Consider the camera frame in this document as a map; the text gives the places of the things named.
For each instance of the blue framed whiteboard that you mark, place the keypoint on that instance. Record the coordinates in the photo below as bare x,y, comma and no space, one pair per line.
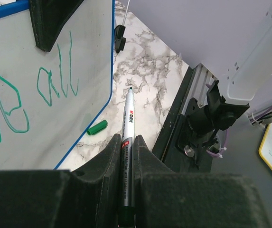
34,135

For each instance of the green marker cap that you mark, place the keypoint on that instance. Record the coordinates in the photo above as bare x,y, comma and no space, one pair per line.
97,128

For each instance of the aluminium rail frame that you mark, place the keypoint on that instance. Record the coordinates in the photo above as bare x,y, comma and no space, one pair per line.
198,86

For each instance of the black whiteboard stand leg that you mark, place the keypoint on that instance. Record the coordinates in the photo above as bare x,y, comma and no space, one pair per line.
119,39

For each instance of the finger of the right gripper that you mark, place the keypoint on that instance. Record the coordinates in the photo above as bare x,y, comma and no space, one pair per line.
48,18

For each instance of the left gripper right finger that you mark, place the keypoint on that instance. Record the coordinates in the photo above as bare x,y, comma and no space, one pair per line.
165,199

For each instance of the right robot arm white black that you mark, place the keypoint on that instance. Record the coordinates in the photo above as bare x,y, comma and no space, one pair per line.
245,71

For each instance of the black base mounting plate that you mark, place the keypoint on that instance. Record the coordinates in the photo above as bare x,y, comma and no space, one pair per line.
183,140

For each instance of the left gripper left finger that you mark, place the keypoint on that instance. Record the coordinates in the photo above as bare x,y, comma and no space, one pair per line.
84,198

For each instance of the white green marker pen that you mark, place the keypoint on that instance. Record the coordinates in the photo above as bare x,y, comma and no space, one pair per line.
126,205

